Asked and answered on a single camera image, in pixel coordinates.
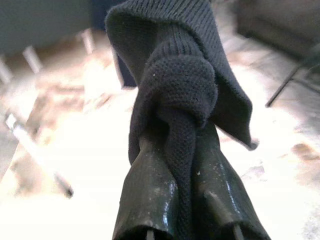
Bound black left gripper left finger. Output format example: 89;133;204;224
112;57;193;240

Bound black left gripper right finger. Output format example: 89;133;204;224
104;0;271;240

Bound black TV console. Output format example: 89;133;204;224
0;0;95;85

